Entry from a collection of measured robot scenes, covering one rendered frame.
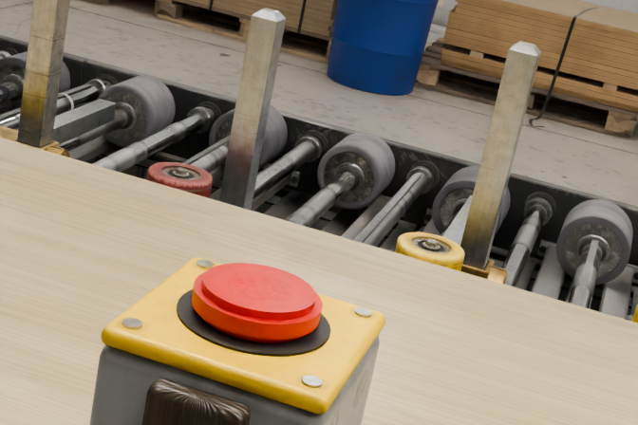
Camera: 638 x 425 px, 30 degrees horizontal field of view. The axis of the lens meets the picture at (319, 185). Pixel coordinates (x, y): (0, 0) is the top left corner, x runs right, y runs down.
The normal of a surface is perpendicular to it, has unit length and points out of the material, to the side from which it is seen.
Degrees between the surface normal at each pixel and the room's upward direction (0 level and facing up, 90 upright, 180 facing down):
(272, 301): 0
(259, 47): 90
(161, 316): 0
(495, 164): 90
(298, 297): 0
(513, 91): 90
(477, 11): 90
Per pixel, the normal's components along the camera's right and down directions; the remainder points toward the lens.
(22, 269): 0.19, -0.93
